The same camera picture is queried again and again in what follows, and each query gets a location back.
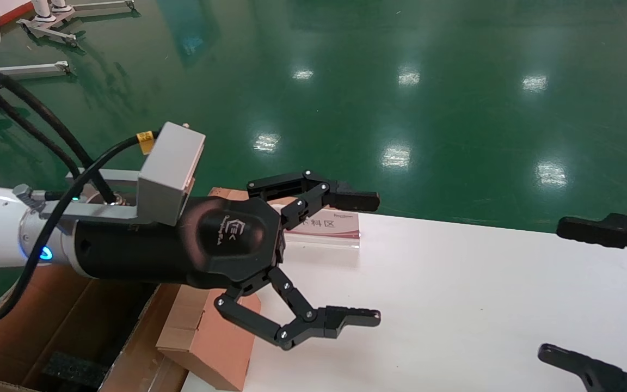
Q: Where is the acrylic sign with Chinese text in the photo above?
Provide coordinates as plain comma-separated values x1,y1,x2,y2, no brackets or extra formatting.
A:
284,210,361,249

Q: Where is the black foam block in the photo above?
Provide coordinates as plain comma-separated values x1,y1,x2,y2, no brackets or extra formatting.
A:
41,351,110,390

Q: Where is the small cardboard box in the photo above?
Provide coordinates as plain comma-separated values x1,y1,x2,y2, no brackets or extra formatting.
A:
156,283,262,391

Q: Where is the white wheeled stand base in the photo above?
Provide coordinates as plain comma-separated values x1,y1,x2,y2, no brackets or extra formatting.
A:
17,0,137,47

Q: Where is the silver camera mounting bracket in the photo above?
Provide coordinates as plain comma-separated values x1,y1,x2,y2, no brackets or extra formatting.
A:
41,168,143,223

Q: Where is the thin black camera cable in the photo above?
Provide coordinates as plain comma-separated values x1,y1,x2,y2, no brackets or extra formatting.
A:
0,131,156,326

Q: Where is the thick black looped cable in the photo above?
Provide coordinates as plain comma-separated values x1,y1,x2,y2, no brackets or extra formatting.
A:
0,70,119,206

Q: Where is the white stand leg bar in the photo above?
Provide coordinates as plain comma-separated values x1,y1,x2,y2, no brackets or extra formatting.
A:
0,61,69,80

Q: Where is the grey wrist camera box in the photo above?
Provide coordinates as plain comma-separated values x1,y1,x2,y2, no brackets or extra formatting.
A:
137,122,206,226

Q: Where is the large open cardboard box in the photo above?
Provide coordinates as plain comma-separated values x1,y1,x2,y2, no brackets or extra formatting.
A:
0,188,303,392

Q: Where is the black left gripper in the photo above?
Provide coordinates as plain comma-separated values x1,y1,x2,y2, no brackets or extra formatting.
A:
74,170,382,351

